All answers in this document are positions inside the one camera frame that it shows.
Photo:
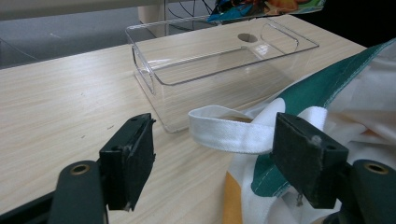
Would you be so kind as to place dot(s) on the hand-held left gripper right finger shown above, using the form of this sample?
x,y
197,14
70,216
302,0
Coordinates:
x,y
303,161

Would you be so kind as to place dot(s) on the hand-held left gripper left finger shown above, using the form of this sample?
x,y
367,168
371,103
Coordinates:
x,y
129,168

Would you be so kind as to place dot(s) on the white canvas tote bag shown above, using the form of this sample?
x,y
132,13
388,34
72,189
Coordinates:
x,y
351,102

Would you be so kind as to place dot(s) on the clear plastic storage bin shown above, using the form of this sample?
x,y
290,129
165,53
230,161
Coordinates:
x,y
202,81

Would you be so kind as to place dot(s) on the teal chip bag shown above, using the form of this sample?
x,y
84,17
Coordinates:
x,y
264,7

